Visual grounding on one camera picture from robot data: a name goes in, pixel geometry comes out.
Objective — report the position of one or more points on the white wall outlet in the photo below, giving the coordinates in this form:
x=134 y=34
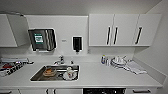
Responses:
x=63 y=40

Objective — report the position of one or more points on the blue dish soap bottle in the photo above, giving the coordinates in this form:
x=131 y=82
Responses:
x=103 y=60

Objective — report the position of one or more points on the steel kitchen sink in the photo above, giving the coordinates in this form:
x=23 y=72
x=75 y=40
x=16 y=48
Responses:
x=36 y=76

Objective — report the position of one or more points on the brown bowl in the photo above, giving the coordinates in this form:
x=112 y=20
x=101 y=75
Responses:
x=49 y=72

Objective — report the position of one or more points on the stack of white plates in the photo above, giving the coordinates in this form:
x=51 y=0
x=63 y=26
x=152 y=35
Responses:
x=119 y=61

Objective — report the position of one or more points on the white drawer cabinet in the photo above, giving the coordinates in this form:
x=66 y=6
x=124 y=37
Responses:
x=9 y=91
x=141 y=91

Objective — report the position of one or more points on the chrome sink faucet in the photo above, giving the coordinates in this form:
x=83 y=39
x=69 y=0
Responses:
x=60 y=60

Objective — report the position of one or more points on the small white bottle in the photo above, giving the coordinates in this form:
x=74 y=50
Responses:
x=107 y=62

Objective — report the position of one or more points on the white cup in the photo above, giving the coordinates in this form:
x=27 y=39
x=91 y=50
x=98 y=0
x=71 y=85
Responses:
x=69 y=73

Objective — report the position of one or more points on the black wall soap dispenser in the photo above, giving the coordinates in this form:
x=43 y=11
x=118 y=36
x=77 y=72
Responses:
x=77 y=44

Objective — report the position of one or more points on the dark paper towel dispenser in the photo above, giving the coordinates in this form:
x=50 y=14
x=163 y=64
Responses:
x=40 y=39

